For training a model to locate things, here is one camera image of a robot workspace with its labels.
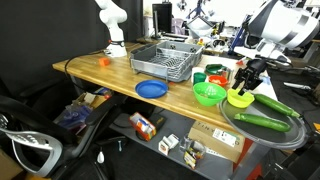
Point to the blue tape patch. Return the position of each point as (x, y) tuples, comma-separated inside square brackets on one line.
[(266, 80)]

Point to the gray dish rack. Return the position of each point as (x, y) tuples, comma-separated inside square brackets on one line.
[(143, 60)]

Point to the clear plastic container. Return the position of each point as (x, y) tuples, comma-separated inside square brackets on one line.
[(229, 74)]

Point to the yellow plastic bowl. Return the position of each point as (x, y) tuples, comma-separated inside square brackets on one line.
[(240, 100)]

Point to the black backdrop curtain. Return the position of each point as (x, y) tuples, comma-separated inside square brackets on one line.
[(50, 26)]

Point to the orange carton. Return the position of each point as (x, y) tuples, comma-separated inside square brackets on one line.
[(141, 126)]

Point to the white cup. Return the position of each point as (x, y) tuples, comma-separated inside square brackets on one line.
[(196, 69)]

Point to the orange block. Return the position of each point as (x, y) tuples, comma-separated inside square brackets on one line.
[(104, 61)]

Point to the box with plastic bag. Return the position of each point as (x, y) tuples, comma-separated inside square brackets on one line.
[(80, 110)]

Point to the yellow rubber duck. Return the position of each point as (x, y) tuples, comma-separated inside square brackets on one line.
[(200, 42)]

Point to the gray lower shelf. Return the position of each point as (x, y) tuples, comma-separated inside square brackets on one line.
[(173, 126)]

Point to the clear glass jar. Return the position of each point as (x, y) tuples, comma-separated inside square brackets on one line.
[(185, 143)]

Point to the black flat pouch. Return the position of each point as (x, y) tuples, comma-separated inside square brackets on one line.
[(159, 120)]

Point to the gray round tray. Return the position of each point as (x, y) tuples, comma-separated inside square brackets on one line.
[(233, 116)]

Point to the green zucchini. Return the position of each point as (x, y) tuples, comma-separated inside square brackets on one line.
[(275, 104), (263, 122)]

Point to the black office chair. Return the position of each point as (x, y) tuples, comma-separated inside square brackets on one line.
[(33, 140)]

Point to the small white box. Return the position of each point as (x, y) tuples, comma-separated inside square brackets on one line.
[(168, 142)]

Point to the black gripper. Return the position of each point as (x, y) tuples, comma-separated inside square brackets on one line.
[(255, 68)]

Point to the orange plastic bowl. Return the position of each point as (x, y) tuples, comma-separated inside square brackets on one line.
[(218, 83)]

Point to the black computer monitor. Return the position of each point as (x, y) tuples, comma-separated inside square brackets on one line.
[(162, 16)]

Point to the colourful snack packet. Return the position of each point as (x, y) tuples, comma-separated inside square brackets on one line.
[(193, 155)]

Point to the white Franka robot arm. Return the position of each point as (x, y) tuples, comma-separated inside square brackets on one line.
[(286, 26)]

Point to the brown cardboard box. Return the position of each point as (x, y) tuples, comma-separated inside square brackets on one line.
[(206, 136)]

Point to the dark green cup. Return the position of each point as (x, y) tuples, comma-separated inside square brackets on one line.
[(199, 78)]

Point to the green plastic bowl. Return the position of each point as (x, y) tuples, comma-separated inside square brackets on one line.
[(210, 100)]

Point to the blue plastic plate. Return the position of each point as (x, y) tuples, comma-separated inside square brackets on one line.
[(151, 89)]

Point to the pile of peanuts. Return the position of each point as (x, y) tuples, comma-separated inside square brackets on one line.
[(218, 79)]

